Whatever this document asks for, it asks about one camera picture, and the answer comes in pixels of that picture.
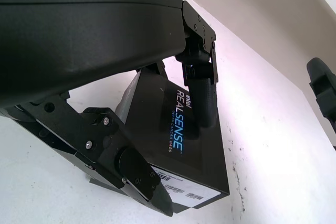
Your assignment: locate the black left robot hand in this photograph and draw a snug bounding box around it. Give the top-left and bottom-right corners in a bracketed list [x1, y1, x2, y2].
[0, 0, 219, 217]

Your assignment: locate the black RealSense box lid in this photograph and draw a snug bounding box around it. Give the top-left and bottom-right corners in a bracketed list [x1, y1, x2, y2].
[89, 66, 230, 216]

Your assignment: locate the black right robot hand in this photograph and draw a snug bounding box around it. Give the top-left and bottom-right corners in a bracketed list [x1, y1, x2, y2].
[306, 57, 336, 124]

